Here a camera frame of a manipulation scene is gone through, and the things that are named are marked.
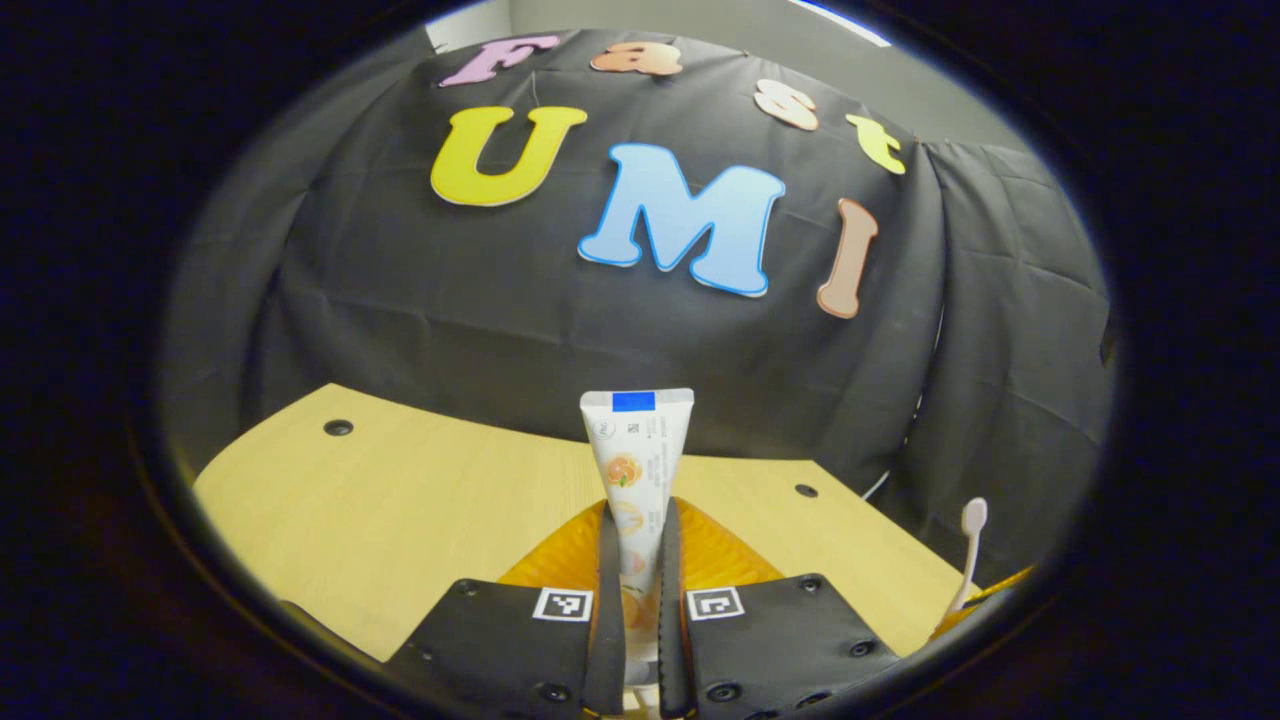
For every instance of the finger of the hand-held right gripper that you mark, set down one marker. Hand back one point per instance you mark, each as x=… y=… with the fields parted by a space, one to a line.
x=990 y=592

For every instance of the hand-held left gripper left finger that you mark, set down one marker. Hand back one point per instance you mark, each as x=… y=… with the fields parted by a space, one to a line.
x=610 y=640

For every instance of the light wooden desktop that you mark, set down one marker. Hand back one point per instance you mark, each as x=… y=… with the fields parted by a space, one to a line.
x=400 y=520

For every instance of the white toothbrush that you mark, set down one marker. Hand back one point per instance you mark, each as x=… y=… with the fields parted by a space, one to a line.
x=973 y=515

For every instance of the white toothpaste tube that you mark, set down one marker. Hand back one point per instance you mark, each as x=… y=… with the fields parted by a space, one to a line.
x=638 y=450

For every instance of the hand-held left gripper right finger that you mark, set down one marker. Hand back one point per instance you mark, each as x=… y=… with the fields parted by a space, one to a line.
x=668 y=620

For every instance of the black backdrop cloth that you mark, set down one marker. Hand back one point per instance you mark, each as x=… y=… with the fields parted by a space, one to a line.
x=500 y=300

